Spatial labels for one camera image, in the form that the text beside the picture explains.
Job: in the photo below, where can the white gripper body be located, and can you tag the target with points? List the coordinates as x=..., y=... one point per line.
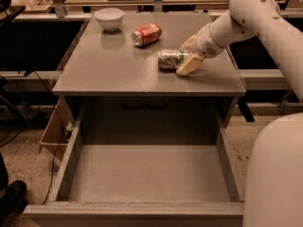
x=204, y=46

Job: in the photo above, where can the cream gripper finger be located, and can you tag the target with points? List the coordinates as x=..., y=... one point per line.
x=192, y=63
x=188, y=44

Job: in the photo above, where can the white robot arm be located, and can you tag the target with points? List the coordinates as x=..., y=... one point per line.
x=274, y=184

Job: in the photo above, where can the orange soda can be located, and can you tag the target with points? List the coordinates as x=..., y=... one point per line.
x=146, y=34

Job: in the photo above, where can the grey cabinet counter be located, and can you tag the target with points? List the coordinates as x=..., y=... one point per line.
x=108, y=64

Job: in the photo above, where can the open grey top drawer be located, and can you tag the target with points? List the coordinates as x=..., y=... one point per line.
x=145, y=163

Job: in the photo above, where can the white bowl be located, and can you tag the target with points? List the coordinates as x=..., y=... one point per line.
x=109, y=19

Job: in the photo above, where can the cardboard box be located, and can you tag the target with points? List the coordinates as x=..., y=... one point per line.
x=57, y=132

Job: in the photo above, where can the black shoe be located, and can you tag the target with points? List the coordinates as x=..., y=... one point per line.
x=14, y=200

